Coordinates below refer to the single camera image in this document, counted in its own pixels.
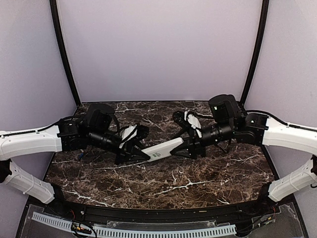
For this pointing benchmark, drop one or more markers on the white slotted cable duct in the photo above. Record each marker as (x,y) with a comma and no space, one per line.
(137,230)

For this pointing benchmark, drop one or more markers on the white remote control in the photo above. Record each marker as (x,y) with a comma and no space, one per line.
(162,150)

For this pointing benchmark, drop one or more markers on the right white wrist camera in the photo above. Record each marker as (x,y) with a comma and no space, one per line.
(193,122)

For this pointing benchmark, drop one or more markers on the black frame post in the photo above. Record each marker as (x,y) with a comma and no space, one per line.
(63,53)
(256,51)

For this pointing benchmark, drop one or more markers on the left black frame post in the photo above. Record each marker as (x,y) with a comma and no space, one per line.
(63,53)

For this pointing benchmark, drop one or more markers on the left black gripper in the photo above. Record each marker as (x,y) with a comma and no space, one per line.
(127,152)

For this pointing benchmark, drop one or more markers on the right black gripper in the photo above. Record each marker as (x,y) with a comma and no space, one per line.
(188,143)

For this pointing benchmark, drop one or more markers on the right black frame post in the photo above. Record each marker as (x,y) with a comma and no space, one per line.
(256,51)

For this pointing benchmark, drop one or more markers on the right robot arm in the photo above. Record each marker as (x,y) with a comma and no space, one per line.
(251,127)

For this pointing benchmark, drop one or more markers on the black front rail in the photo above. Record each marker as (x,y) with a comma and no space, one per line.
(239,212)

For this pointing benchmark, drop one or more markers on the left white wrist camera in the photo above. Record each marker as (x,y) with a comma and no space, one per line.
(128,133)

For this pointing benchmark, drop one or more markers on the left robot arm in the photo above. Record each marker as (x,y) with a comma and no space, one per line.
(98,127)

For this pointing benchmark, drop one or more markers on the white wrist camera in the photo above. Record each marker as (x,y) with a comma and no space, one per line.
(128,133)
(193,122)

